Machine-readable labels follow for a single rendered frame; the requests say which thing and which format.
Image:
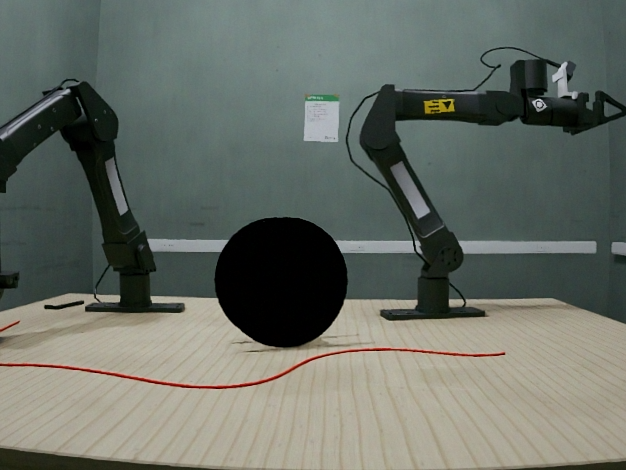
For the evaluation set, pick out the black disc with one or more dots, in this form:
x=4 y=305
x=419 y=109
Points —
x=283 y=283

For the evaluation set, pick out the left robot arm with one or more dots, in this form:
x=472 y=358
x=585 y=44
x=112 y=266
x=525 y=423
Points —
x=489 y=108

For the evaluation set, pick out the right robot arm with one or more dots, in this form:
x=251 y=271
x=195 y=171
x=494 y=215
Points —
x=125 y=245

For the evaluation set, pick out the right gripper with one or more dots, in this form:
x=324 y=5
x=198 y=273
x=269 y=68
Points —
x=8 y=277

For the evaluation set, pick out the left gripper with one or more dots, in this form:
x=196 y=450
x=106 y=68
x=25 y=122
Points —
x=572 y=114

